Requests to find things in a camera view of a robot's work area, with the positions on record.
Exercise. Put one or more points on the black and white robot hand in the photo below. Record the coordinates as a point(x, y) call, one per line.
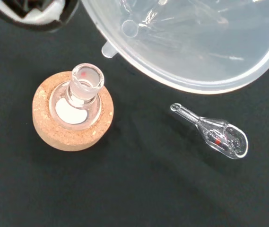
point(11, 9)

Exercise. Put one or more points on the clear glass weighing funnel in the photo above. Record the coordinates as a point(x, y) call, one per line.
point(228, 139)

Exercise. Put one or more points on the round-bottom glass flask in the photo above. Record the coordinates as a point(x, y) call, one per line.
point(87, 82)

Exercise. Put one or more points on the black cloth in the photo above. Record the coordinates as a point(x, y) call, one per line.
point(134, 189)

